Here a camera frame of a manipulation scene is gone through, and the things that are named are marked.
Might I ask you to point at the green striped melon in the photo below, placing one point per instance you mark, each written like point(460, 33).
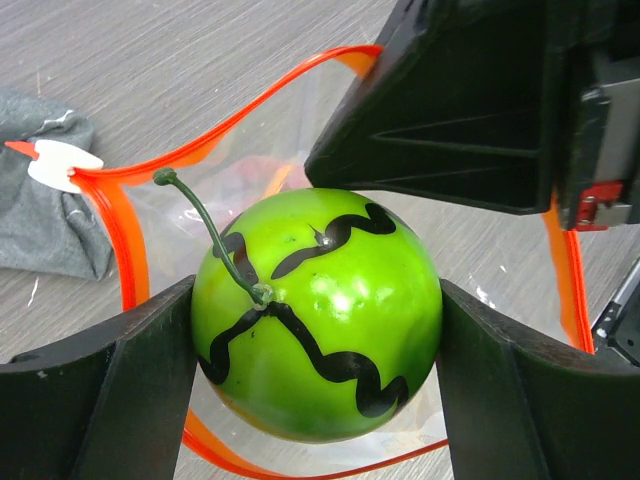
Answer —
point(316, 314)

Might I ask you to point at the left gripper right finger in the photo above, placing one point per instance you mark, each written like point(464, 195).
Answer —
point(519, 404)

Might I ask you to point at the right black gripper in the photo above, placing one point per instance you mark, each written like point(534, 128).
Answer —
point(451, 111)

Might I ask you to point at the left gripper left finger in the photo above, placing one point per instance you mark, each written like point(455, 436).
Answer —
point(109, 402)

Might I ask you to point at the grey crumpled cloth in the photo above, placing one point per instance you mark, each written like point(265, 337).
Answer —
point(42, 229)

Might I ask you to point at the clear zip top bag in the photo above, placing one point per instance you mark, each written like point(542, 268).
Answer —
point(255, 153)

